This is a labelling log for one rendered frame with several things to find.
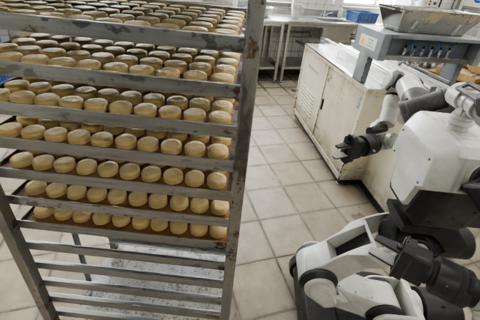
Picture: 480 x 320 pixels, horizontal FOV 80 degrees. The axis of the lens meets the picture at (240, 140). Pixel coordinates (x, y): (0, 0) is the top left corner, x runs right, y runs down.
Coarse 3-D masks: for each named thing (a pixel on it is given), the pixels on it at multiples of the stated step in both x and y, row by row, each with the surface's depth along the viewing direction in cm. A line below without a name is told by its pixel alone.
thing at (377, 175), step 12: (396, 120) 186; (384, 132) 199; (396, 132) 186; (372, 156) 212; (384, 156) 198; (372, 168) 212; (384, 168) 198; (372, 180) 212; (384, 180) 198; (372, 192) 212; (384, 192) 198; (384, 204) 198; (468, 228) 162
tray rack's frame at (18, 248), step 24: (0, 192) 73; (0, 216) 74; (24, 240) 83; (24, 264) 84; (120, 264) 141; (144, 264) 142; (168, 264) 143; (168, 288) 133; (192, 288) 134; (216, 288) 135; (48, 312) 97; (120, 312) 122; (144, 312) 123
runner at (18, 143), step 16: (0, 144) 66; (16, 144) 66; (32, 144) 66; (48, 144) 65; (64, 144) 65; (128, 160) 66; (144, 160) 66; (160, 160) 66; (176, 160) 65; (192, 160) 65; (208, 160) 65; (224, 160) 65
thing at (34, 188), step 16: (32, 192) 78; (48, 192) 78; (64, 192) 80; (80, 192) 78; (96, 192) 79; (112, 192) 79; (128, 192) 83; (144, 192) 80; (144, 208) 78; (160, 208) 78; (176, 208) 77; (192, 208) 78; (208, 208) 79; (224, 208) 78
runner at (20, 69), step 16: (0, 64) 56; (16, 64) 56; (32, 64) 56; (64, 80) 57; (80, 80) 57; (96, 80) 57; (112, 80) 57; (128, 80) 56; (144, 80) 56; (160, 80) 56; (176, 80) 56; (192, 80) 56; (224, 96) 57
